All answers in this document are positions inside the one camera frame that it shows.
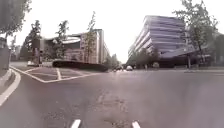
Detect tree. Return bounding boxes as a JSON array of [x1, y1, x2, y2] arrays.
[[173, 0, 220, 70], [0, 0, 33, 38], [83, 11, 98, 64], [52, 19, 70, 61], [19, 19, 43, 64]]

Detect robot's own part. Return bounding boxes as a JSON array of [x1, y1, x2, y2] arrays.
[[70, 119, 82, 128], [131, 121, 142, 128]]

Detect row of trees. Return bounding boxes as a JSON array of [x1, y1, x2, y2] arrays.
[[125, 47, 162, 70]]

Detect brown and grey building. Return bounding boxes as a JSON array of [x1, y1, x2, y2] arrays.
[[38, 28, 111, 65]]

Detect grey striped building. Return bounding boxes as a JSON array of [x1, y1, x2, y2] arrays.
[[127, 14, 188, 65]]

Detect white car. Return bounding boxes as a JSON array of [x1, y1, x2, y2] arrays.
[[125, 65, 134, 72]]

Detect dark hedge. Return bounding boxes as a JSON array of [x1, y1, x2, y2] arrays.
[[51, 59, 110, 73]]

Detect grey kerb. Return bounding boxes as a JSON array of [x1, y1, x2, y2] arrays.
[[0, 68, 16, 88]]

